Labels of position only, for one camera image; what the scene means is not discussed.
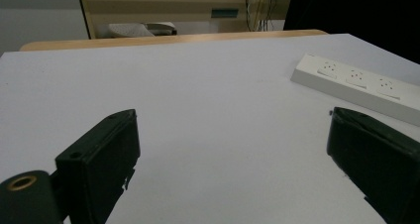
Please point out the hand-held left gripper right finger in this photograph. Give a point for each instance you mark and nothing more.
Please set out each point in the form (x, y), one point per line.
(376, 151)

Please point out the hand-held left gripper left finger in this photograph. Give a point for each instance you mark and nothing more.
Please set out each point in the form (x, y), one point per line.
(99, 161)

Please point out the white power strip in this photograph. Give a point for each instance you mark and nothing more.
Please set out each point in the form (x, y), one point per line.
(356, 85)

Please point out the black curtain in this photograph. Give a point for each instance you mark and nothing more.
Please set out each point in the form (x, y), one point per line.
(356, 12)

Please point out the beige cabinet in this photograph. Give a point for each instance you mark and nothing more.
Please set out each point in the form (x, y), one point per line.
(171, 9)

